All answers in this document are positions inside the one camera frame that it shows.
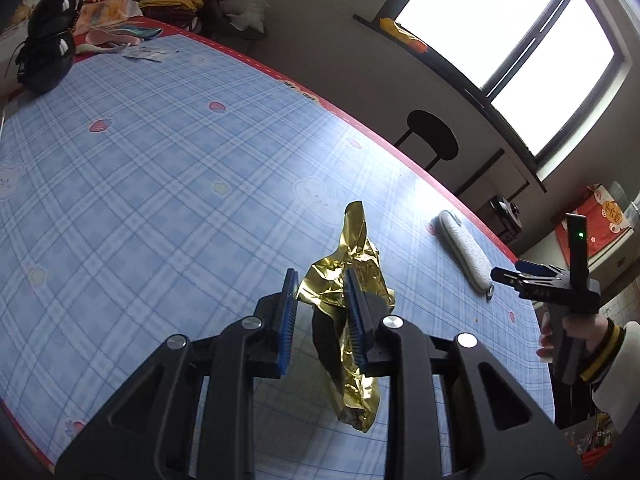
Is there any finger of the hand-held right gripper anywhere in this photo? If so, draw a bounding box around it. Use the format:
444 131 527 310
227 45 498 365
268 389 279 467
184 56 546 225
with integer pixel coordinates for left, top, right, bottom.
489 267 527 292
514 258 557 278

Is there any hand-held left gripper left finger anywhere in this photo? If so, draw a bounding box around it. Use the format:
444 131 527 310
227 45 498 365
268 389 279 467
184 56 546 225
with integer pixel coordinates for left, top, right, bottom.
55 268 301 480

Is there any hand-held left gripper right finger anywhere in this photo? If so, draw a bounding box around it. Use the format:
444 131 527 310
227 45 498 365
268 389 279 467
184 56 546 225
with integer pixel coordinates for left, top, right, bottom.
342 266 587 480

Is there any gold foil wrapper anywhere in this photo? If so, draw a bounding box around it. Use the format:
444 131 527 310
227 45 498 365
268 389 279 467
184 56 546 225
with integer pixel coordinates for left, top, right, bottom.
294 200 397 434

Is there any person's right forearm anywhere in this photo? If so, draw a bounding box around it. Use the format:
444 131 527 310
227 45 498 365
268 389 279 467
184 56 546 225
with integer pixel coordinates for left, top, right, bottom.
579 320 640 438

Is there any person's right hand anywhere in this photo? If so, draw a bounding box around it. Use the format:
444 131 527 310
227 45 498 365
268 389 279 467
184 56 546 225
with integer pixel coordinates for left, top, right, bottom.
538 312 610 361

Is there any white cabinet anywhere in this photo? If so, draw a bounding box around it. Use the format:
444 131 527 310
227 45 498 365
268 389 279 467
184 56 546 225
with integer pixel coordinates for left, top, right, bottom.
586 232 640 296

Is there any red gift bag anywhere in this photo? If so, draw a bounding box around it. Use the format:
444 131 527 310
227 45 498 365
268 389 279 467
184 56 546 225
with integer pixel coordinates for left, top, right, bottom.
554 184 637 262

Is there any grey glasses case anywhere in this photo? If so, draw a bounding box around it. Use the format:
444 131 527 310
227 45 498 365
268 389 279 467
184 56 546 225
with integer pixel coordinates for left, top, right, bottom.
435 209 494 295

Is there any black cooking pot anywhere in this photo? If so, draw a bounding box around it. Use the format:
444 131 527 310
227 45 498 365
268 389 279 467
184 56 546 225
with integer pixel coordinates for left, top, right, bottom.
489 194 524 244

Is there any black round stool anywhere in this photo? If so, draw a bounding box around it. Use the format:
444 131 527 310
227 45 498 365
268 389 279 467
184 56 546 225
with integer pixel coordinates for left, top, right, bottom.
392 109 460 174

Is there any colourful patterned bag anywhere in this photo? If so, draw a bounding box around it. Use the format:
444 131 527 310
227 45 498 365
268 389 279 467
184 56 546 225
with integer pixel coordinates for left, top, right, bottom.
560 412 623 471

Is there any black window sill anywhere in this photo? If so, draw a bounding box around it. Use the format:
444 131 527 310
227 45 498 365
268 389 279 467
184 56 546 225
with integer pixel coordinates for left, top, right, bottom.
352 13 548 194

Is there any black-framed window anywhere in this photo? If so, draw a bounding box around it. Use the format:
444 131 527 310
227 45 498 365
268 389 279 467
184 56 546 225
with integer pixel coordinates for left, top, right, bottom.
377 0 632 172

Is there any yellow packet on sill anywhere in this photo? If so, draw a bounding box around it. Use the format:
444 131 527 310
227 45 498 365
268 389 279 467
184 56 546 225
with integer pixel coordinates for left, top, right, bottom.
379 18 429 54

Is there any small white sachet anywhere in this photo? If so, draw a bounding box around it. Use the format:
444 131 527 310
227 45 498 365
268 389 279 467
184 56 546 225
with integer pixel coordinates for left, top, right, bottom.
121 44 164 63

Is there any white crumpled plastic bag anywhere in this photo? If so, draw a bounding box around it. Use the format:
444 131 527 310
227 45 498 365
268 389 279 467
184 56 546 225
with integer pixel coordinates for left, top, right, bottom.
219 0 272 32

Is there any pink and green cloth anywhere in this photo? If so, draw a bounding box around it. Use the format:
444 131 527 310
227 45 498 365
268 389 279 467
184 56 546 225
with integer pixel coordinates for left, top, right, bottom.
84 23 164 54

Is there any yellow and pink patterned packet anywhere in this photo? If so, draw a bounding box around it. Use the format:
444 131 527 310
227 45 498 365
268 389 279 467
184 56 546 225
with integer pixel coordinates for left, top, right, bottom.
76 0 144 32

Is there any black gourd-shaped bottle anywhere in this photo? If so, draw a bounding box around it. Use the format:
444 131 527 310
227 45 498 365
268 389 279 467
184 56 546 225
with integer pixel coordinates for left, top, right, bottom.
16 0 84 94

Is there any folded black metal frame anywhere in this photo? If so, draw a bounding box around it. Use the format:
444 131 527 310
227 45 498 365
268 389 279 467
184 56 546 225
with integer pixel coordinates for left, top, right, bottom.
456 148 531 207

